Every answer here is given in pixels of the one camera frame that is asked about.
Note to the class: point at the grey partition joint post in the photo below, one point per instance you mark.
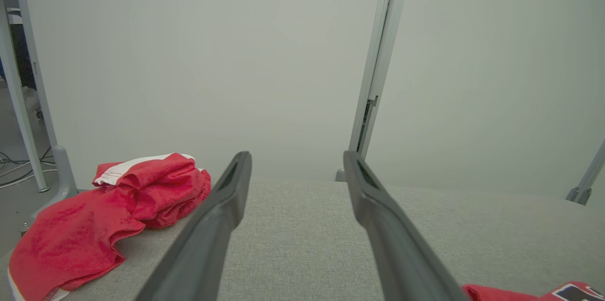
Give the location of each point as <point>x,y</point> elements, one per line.
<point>378,55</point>

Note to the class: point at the red shorts with logo patch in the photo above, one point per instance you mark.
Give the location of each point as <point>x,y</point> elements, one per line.
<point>520,294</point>

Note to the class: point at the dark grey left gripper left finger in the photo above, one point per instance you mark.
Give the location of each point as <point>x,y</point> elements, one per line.
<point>203,249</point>

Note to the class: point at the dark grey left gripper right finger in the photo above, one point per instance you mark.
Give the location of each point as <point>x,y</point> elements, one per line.
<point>401,258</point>

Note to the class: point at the red shorts with white stripe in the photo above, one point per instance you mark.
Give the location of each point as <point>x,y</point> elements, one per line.
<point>94,225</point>

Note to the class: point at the white partition panel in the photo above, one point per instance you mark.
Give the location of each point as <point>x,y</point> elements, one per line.
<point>496,79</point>
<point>212,55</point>

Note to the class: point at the grey metal partition brace leg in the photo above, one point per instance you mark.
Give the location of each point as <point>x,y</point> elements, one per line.
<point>588,178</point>

